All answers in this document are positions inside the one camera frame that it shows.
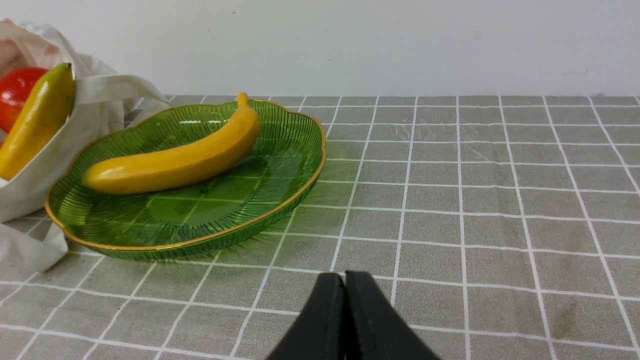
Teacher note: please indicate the yellow banana on plate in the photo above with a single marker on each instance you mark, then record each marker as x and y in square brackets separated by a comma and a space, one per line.
[183, 165]

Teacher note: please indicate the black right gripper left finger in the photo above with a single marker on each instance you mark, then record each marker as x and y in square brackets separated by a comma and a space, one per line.
[317, 332]

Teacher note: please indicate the green glass plate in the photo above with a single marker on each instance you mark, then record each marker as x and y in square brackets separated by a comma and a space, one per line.
[279, 172]

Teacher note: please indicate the red pomegranate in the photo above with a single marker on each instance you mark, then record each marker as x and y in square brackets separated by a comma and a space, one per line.
[15, 88]

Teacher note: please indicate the white cloth bag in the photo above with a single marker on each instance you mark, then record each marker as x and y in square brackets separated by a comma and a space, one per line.
[102, 100]

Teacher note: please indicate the grey checkered tablecloth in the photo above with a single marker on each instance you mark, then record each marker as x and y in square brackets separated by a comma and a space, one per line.
[500, 227]

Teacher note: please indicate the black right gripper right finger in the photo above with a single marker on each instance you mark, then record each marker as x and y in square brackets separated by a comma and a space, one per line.
[376, 330]

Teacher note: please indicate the yellow-green banana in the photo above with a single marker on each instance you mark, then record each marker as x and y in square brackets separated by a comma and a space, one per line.
[46, 110]

